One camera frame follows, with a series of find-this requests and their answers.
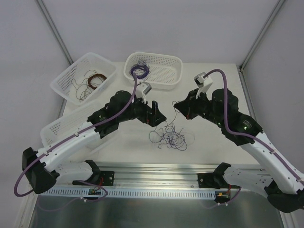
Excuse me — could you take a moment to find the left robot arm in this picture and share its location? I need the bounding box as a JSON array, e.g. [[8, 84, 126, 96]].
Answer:
[[22, 91, 167, 194]]

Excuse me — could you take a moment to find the white basket with purple wires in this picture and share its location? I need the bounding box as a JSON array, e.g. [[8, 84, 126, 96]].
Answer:
[[123, 52, 183, 90]]

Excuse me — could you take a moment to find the purple wire coil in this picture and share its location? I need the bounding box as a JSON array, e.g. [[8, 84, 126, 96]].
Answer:
[[129, 58, 151, 81]]

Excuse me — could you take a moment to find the aluminium frame post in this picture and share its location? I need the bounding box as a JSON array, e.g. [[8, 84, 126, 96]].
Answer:
[[35, 0, 74, 65], [239, 0, 287, 72]]

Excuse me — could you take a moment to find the white basket near left arm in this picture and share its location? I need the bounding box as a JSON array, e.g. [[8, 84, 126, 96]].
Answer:
[[40, 100, 118, 156]]

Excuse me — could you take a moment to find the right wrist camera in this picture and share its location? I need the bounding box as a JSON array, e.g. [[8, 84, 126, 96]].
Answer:
[[194, 72, 213, 98]]

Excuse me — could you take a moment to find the brown wire coil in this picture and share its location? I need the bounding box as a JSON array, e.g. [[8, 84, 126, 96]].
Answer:
[[72, 68, 108, 103]]

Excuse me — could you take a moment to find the left aluminium frame post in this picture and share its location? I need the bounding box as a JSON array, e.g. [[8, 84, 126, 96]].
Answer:
[[35, 0, 74, 65]]

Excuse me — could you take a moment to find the right aluminium frame post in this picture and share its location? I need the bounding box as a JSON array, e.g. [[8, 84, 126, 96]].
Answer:
[[239, 0, 287, 72]]

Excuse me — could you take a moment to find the wire bundle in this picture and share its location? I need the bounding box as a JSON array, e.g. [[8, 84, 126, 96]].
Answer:
[[149, 105, 196, 152]]

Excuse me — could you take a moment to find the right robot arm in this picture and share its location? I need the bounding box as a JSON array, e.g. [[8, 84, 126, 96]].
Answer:
[[174, 89, 304, 213]]

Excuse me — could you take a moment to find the aluminium mounting rail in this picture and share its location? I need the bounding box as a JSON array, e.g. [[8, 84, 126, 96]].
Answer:
[[28, 161, 274, 190]]

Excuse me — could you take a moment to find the white basket with brown wires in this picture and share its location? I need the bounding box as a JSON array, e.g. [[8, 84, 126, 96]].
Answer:
[[50, 52, 117, 106]]

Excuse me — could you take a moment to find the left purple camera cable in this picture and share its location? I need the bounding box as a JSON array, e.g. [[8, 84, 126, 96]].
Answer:
[[13, 72, 138, 198]]

